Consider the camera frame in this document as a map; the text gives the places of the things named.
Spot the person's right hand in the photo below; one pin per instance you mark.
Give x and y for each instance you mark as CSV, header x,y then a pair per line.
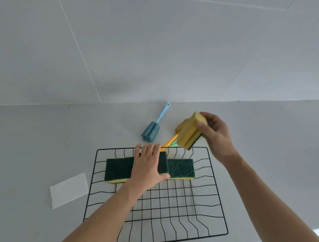
x,y
219,139

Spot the blue sponge bottle brush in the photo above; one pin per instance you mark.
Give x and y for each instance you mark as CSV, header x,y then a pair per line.
x,y
150,132

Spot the green sponge bottle brush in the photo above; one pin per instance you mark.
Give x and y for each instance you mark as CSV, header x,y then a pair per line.
x,y
174,143

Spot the person's left forearm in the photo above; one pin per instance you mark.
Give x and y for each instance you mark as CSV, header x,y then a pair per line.
x,y
107,219

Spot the white paper sheet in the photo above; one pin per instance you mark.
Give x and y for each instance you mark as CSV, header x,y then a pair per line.
x,y
69,190

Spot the person's right forearm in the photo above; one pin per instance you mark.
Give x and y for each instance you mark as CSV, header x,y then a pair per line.
x,y
269,204

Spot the person's left hand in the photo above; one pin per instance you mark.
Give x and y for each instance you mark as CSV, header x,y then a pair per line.
x,y
145,169

